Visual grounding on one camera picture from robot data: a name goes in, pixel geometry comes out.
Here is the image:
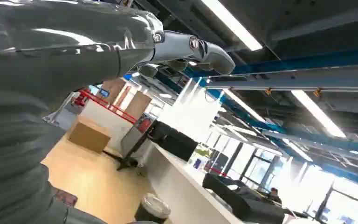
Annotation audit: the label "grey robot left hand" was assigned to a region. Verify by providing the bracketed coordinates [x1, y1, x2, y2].
[0, 0, 236, 116]

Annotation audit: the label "wooden door panel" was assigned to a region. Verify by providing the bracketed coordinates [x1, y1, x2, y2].
[101, 77, 127, 105]
[125, 91, 152, 120]

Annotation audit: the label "red railing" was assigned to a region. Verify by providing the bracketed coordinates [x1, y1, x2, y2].
[79, 89, 138, 125]

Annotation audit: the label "brown cardboard box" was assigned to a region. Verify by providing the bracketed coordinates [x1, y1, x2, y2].
[68, 122, 111, 154]

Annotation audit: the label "red fire extinguisher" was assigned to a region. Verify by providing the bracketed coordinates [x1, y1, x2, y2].
[138, 117, 152, 133]

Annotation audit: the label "ribbed grey left arm sleeve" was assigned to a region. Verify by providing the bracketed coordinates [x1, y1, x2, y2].
[0, 84, 107, 224]

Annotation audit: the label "black stand with legs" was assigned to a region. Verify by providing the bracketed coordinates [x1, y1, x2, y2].
[103, 121, 155, 171]

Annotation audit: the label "black monitor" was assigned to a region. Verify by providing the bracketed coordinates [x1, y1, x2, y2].
[148, 120, 199, 162]

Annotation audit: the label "long white counter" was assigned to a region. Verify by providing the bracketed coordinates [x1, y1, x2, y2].
[145, 143, 244, 224]

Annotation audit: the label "black bin with white liner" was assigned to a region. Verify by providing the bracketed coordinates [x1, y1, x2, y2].
[134, 193, 172, 224]

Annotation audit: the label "blue ceiling beam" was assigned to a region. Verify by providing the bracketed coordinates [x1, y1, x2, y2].
[206, 89, 358, 190]
[183, 46, 358, 78]

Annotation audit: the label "black equipment on counter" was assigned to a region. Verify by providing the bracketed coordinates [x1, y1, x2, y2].
[202, 173, 286, 224]

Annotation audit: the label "person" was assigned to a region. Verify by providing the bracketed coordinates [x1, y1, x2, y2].
[267, 187, 283, 205]

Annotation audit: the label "grey ceiling rail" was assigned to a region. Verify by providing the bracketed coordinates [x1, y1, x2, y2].
[206, 64, 358, 92]

